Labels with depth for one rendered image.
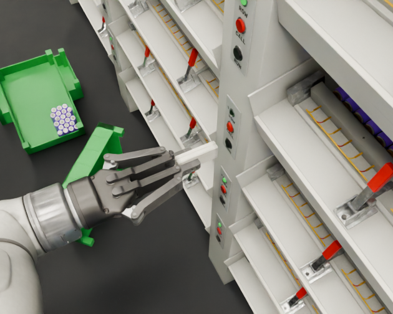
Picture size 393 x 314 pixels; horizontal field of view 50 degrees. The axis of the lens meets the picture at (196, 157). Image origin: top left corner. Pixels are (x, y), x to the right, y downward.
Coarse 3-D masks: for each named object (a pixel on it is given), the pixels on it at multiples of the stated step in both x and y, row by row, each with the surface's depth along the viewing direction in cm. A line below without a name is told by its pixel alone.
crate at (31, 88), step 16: (16, 64) 144; (32, 64) 149; (48, 64) 151; (0, 80) 146; (16, 80) 148; (32, 80) 149; (48, 80) 150; (16, 96) 147; (32, 96) 148; (48, 96) 149; (64, 96) 150; (16, 112) 145; (32, 112) 146; (48, 112) 147; (16, 128) 139; (32, 128) 145; (48, 128) 146; (80, 128) 141; (32, 144) 144; (48, 144) 142
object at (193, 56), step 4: (192, 52) 80; (196, 52) 80; (192, 56) 81; (196, 56) 80; (188, 60) 82; (192, 60) 81; (188, 64) 83; (192, 64) 82; (188, 68) 83; (188, 72) 83; (188, 76) 84
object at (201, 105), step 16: (128, 0) 103; (128, 16) 106; (144, 16) 99; (144, 32) 96; (160, 32) 95; (160, 48) 93; (176, 48) 92; (192, 48) 91; (160, 64) 91; (176, 64) 90; (176, 80) 88; (208, 80) 86; (192, 96) 85; (208, 96) 84; (192, 112) 83; (208, 112) 82; (208, 128) 81
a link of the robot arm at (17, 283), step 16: (0, 256) 47; (16, 256) 50; (0, 272) 45; (16, 272) 47; (32, 272) 50; (0, 288) 43; (16, 288) 45; (32, 288) 47; (0, 304) 42; (16, 304) 43; (32, 304) 45
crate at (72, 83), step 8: (56, 56) 162; (64, 56) 162; (64, 64) 165; (64, 72) 164; (72, 72) 158; (64, 80) 162; (72, 80) 151; (72, 88) 153; (80, 88) 154; (0, 96) 157; (72, 96) 155; (80, 96) 157; (0, 104) 155; (0, 112) 145; (8, 112) 147; (0, 120) 148; (8, 120) 149
